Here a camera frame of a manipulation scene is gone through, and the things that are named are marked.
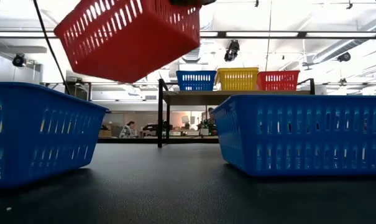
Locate blue slotted plastic basket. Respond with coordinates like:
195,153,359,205
211,95,376,177
176,70,218,91
0,82,110,189

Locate wooden shelf with black legs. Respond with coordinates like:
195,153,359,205
157,78,316,149

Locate black ceiling spotlight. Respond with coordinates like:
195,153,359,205
224,39,241,62
12,53,27,68
336,51,352,63

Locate black framed ceiling light bar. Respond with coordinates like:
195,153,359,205
0,30,376,40

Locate person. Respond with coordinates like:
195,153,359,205
119,120,137,139
206,107,218,137

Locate black table mat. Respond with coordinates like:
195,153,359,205
0,142,376,224

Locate silver spiral air duct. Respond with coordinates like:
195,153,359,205
180,46,204,64

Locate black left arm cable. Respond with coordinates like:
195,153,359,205
33,0,71,96

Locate grey diagonal ceiling duct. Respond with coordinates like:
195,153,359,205
311,15,376,65

